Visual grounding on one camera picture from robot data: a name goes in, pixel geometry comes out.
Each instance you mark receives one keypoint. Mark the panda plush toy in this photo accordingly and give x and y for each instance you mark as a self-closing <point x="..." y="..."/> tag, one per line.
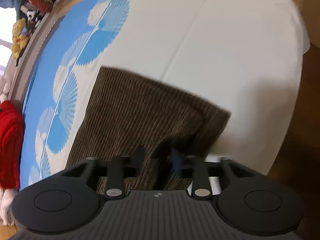
<point x="34" y="18"/>

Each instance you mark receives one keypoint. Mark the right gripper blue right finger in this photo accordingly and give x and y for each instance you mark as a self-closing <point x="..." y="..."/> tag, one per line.
<point x="195" y="168"/>

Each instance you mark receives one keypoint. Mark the yellow bear plush toy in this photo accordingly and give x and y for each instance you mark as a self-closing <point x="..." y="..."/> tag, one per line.
<point x="20" y="37"/>

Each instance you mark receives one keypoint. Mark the red folded blanket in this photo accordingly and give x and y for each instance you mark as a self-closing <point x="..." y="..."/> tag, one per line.
<point x="12" y="129"/>

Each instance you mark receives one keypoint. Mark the cream folded blanket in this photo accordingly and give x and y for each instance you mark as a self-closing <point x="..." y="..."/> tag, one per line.
<point x="6" y="198"/>

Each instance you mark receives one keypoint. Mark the white round plush toy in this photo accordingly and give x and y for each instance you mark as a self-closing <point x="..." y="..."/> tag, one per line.
<point x="5" y="87"/>

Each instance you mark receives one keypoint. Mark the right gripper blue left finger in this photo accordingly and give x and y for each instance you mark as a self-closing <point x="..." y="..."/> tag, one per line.
<point x="120" y="168"/>

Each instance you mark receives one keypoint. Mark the blue white patterned bedsheet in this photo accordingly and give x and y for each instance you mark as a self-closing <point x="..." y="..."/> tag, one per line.
<point x="243" y="55"/>

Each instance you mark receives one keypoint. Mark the dark brown corduroy pants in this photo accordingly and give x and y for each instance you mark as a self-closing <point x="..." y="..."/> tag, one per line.
<point x="127" y="111"/>

